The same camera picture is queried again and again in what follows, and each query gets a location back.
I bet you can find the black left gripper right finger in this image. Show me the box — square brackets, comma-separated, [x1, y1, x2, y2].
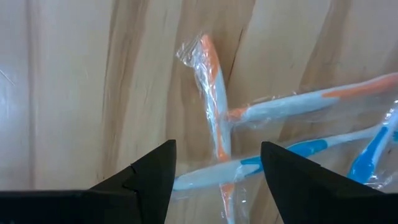
[260, 141, 398, 224]

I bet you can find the orange toothbrush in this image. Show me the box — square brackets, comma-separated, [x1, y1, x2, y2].
[225, 73, 398, 130]

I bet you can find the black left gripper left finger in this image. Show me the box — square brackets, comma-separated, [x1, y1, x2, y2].
[0, 139, 177, 224]

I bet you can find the blue toothbrush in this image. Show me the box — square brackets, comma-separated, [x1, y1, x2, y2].
[172, 123, 398, 192]

